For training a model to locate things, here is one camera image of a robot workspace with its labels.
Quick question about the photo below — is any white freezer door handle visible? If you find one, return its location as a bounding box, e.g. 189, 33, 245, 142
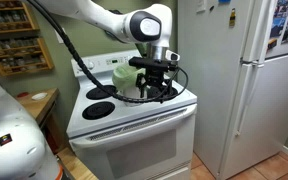
242, 0, 276, 65

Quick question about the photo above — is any white refrigerator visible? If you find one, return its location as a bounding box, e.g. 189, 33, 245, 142
177, 0, 288, 180

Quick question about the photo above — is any white stove knob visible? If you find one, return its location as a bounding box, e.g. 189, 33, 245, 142
84, 59, 96, 71

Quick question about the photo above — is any small black stove burner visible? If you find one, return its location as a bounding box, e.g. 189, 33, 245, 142
85, 84, 119, 101

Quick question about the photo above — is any photo collage on fridge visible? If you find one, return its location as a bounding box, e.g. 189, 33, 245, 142
266, 0, 288, 51

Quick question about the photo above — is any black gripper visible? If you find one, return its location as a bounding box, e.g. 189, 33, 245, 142
135, 67, 168, 100

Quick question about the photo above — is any large black stove burner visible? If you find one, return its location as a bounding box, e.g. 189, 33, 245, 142
81, 101, 116, 121

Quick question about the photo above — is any white electric stove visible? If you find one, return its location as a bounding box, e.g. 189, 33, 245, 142
66, 49, 199, 180

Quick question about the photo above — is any white fridge door handle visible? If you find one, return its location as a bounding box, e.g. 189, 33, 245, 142
234, 61, 262, 137

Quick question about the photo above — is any red small dish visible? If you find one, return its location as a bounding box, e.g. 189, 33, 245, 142
16, 91, 30, 99

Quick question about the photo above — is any wooden board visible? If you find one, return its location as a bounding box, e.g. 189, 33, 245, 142
56, 147, 99, 180

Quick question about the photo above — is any wooden side counter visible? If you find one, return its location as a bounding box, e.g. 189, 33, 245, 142
15, 87, 60, 129

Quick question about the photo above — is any white paper note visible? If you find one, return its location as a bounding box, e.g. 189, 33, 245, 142
196, 0, 207, 14

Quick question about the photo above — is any black corrugated cable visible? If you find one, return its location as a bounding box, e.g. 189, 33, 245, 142
26, 0, 189, 104

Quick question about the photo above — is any white wall switch plate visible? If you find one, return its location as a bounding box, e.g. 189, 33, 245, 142
54, 27, 66, 45

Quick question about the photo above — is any wooden spice rack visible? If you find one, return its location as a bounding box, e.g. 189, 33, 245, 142
0, 36, 55, 78
0, 0, 41, 35

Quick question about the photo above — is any yellow black fridge magnet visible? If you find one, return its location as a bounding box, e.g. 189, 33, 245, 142
228, 7, 237, 28

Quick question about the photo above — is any white small bowl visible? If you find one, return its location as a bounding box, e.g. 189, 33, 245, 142
31, 92, 48, 101

